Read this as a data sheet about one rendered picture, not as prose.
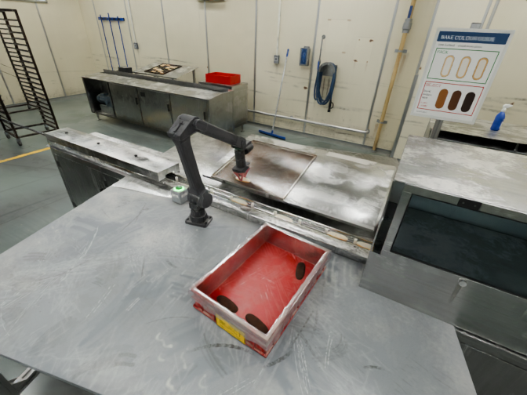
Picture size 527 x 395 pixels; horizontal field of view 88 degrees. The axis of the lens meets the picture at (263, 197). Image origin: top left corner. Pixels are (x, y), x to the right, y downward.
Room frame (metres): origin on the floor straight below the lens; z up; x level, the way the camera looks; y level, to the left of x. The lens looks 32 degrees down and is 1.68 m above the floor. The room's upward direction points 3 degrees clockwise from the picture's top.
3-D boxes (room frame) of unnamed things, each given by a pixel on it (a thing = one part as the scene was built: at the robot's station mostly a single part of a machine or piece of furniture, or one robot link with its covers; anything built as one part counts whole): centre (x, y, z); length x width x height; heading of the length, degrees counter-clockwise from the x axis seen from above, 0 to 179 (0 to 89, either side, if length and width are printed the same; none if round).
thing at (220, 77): (5.10, 0.80, 0.94); 0.51 x 0.36 x 0.13; 66
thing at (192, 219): (1.13, 0.33, 0.86); 0.12 x 0.09 x 0.08; 75
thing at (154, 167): (1.83, 1.15, 0.89); 1.25 x 0.18 x 0.09; 62
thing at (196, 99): (5.21, 1.87, 0.51); 3.00 x 1.26 x 1.03; 62
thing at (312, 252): (0.73, -0.02, 0.88); 0.49 x 0.34 x 0.10; 147
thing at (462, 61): (1.61, -1.01, 1.50); 0.33 x 0.01 x 0.45; 61
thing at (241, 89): (5.10, 0.80, 0.44); 0.70 x 0.55 x 0.87; 62
